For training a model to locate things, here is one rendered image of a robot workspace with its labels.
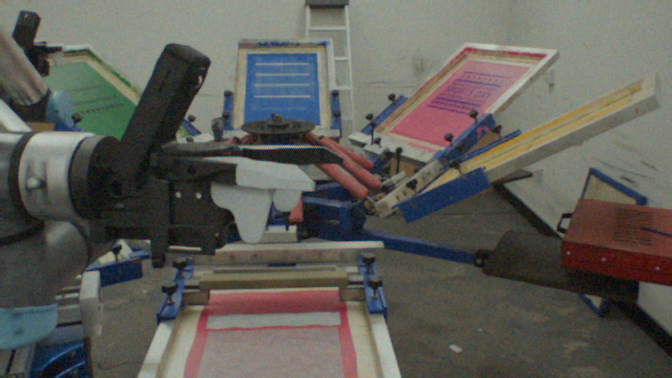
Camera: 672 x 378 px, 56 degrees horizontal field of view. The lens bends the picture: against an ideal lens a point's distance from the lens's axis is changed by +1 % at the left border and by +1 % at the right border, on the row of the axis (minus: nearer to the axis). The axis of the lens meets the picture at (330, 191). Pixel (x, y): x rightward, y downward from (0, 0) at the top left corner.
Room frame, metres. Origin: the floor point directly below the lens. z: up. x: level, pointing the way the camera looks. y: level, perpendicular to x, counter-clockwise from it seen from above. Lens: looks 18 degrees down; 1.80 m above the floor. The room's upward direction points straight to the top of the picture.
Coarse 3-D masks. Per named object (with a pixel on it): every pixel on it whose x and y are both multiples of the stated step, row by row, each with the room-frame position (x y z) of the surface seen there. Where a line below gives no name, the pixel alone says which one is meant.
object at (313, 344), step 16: (288, 304) 1.60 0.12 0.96; (304, 304) 1.60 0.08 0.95; (320, 304) 1.60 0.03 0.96; (336, 304) 1.60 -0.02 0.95; (288, 336) 1.43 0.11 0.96; (304, 336) 1.43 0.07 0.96; (320, 336) 1.43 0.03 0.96; (336, 336) 1.43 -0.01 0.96; (288, 352) 1.35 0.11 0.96; (304, 352) 1.35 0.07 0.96; (320, 352) 1.35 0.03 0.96; (336, 352) 1.35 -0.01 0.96; (352, 352) 1.35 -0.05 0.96; (272, 368) 1.28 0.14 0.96; (288, 368) 1.28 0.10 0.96; (304, 368) 1.28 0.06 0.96; (320, 368) 1.28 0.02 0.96; (336, 368) 1.28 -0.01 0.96; (352, 368) 1.28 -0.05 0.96
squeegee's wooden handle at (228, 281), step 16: (272, 272) 1.61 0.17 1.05; (288, 272) 1.60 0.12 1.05; (304, 272) 1.60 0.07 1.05; (320, 272) 1.60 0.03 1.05; (336, 272) 1.60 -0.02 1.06; (208, 288) 1.53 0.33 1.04; (224, 288) 1.53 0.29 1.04; (240, 288) 1.54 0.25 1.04; (256, 288) 1.54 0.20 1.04; (272, 288) 1.54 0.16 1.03
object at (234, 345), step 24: (216, 312) 1.55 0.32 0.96; (240, 312) 1.55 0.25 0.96; (264, 312) 1.55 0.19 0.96; (216, 336) 1.43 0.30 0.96; (240, 336) 1.43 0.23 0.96; (264, 336) 1.43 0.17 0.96; (192, 360) 1.32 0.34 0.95; (216, 360) 1.32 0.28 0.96; (240, 360) 1.32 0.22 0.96; (264, 360) 1.32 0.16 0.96
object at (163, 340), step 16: (208, 272) 1.74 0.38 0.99; (352, 272) 1.75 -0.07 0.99; (176, 320) 1.46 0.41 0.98; (368, 320) 1.49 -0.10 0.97; (384, 320) 1.45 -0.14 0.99; (160, 336) 1.37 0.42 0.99; (384, 336) 1.37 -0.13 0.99; (160, 352) 1.30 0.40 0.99; (384, 352) 1.30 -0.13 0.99; (144, 368) 1.23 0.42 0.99; (160, 368) 1.25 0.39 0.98; (384, 368) 1.23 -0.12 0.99
